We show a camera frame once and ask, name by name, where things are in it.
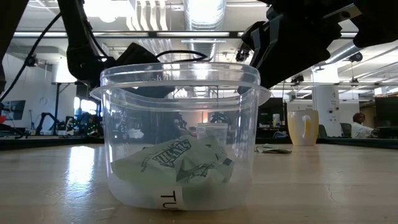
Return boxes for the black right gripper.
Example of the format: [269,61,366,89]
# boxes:
[238,0,363,94]

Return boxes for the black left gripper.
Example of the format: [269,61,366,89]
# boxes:
[107,42,175,100]

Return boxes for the overhead light bar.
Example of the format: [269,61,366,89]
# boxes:
[14,30,358,40]

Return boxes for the white round pillar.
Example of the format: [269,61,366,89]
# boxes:
[51,60,78,84]
[312,67,342,138]

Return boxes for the black cabinet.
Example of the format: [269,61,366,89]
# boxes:
[257,98,287,138]

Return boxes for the clear plastic container white label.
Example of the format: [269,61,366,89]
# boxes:
[90,62,272,212]

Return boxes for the black office chair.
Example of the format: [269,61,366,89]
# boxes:
[339,122,352,138]

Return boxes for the wooden cabinet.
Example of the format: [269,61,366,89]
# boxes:
[359,101,377,140]

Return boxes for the black equipment stand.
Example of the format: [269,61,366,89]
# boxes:
[51,81,94,136]

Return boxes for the person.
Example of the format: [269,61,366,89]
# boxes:
[350,112,379,139]

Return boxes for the dark screen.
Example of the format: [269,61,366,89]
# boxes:
[374,96,398,139]

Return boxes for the looped black gripper cable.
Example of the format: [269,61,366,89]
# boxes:
[154,49,208,63]

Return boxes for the silver ventilation duct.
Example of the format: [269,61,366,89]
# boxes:
[183,0,228,63]

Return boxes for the long black arm cable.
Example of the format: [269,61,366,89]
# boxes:
[0,12,63,103]

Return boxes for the dark wall monitor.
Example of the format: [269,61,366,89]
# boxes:
[1,100,27,121]

